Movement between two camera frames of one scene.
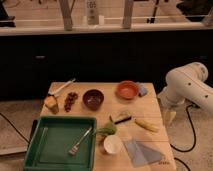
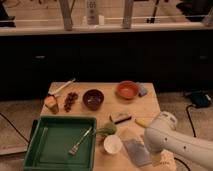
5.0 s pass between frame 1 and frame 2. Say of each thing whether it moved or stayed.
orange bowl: stayed
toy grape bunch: stayed
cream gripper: moved
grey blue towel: stayed
